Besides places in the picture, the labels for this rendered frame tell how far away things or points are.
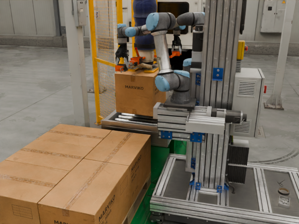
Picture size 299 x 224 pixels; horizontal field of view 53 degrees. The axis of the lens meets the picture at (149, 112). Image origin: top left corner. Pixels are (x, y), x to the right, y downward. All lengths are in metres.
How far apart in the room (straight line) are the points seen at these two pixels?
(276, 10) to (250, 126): 9.09
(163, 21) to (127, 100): 1.10
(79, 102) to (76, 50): 0.67
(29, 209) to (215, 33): 1.74
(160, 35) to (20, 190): 1.41
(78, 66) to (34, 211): 2.16
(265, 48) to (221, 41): 9.24
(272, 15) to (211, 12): 9.06
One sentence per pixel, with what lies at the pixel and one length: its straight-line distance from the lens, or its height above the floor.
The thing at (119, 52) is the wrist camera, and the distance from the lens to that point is 2.46.
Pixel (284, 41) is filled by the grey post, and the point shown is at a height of 1.15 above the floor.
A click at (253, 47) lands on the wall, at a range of 11.41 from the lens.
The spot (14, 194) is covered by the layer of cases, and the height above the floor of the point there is 0.54.
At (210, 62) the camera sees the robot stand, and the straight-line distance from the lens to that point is 2.27.
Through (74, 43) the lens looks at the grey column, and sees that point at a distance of 3.81.
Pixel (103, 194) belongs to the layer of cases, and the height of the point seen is 0.54.
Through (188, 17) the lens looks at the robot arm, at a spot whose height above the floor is 1.61.
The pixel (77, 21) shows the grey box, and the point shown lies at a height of 1.53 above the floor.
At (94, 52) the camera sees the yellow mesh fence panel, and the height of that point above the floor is 1.08.
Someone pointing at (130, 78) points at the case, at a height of 1.05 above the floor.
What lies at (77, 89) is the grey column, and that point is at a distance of 3.92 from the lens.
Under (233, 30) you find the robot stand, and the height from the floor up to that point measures 1.55.
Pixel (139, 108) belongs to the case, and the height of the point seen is 0.76.
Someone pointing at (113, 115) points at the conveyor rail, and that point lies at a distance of 3.22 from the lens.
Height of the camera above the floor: 1.73
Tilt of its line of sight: 20 degrees down
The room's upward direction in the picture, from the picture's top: straight up
